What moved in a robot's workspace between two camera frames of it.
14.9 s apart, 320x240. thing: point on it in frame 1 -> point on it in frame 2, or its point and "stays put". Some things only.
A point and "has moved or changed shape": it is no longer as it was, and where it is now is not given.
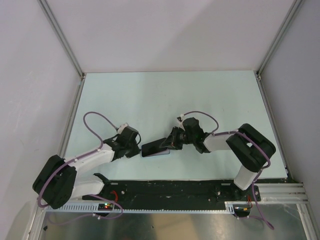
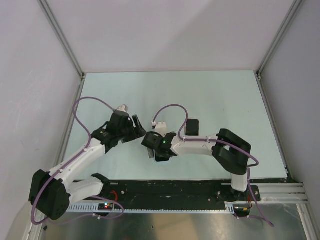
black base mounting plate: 174,191 stays put
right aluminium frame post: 281,35 stays put
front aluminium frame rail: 282,193 stays put
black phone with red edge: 153,147 has moved or changed shape
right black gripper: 171,142 -> 164,135
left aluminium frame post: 53,21 stays put
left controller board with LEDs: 105,206 stays put
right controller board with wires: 241,210 stays put
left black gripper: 136,151 -> 137,132
